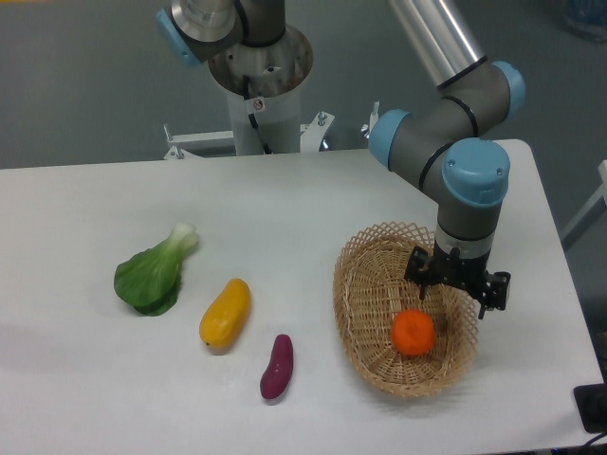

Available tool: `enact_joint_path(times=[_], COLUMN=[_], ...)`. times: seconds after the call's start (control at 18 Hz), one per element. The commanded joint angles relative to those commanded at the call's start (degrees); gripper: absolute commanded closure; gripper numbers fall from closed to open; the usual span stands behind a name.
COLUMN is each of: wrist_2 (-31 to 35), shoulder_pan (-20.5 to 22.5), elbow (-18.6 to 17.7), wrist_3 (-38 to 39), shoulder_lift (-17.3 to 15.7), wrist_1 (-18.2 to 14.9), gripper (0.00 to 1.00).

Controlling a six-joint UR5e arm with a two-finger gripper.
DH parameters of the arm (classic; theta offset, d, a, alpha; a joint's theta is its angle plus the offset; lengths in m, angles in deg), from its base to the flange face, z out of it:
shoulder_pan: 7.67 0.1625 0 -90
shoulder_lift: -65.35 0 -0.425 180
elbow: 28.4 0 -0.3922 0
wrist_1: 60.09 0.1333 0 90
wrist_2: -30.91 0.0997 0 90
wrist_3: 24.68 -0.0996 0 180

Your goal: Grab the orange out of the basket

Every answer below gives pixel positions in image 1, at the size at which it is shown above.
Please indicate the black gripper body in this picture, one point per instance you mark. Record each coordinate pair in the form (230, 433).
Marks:
(469, 274)

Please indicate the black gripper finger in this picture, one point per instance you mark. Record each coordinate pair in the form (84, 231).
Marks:
(495, 293)
(419, 270)

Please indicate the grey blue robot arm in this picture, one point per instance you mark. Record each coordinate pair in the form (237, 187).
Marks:
(444, 153)

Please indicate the woven wicker basket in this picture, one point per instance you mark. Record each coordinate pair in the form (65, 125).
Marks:
(369, 290)

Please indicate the orange fruit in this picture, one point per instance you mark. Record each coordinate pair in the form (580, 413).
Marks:
(413, 332)

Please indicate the black device at table edge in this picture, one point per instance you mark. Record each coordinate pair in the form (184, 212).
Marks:
(591, 404)

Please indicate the purple sweet potato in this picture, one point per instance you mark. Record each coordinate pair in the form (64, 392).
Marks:
(278, 373)

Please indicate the yellow mango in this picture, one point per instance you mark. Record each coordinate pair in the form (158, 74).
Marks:
(226, 317)

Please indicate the green bok choy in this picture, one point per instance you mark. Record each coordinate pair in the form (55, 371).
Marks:
(150, 281)

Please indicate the white frame at right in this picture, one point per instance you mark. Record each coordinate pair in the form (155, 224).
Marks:
(590, 211)

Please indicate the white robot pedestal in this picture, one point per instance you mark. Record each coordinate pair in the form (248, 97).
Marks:
(263, 87)

